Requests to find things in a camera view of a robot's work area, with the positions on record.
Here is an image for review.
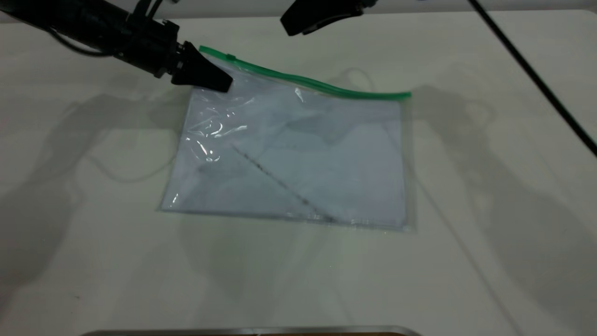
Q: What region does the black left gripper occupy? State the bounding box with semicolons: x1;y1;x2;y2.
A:
113;16;233;93

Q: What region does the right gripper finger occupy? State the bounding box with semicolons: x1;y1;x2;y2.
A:
301;8;367;35
280;0;362;37

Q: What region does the transparent zip bag green zipper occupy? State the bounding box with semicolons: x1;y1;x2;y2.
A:
156;45;416;232

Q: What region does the clear plastic bag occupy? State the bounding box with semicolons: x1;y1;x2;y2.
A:
163;86;406;225

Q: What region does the grey metal edge strip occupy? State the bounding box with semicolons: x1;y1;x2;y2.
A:
82;325;423;336

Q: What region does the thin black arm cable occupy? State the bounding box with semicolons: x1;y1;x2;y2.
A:
47;26;115;58

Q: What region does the thick black cable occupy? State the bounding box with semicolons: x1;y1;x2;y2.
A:
468;0;597;158

